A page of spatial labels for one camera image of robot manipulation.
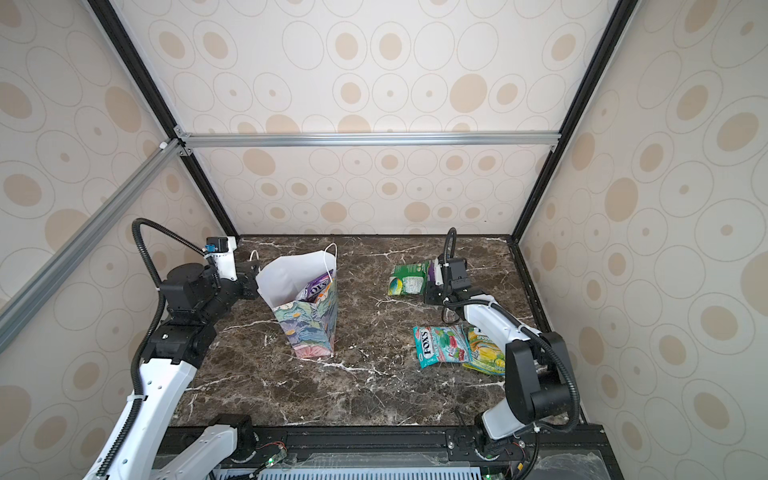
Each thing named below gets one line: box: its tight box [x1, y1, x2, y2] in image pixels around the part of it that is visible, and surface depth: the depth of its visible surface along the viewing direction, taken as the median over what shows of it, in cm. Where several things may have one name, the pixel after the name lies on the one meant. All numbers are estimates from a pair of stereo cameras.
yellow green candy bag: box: [462, 327, 505, 376], surface depth 87 cm
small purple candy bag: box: [295, 269, 334, 303], surface depth 85 cm
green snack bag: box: [388, 260, 430, 296], surface depth 105 cm
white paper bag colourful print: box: [255, 242, 339, 359], surface depth 82 cm
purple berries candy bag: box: [428, 260, 436, 283], surface depth 105 cm
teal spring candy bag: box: [412, 325, 472, 369], surface depth 89 cm
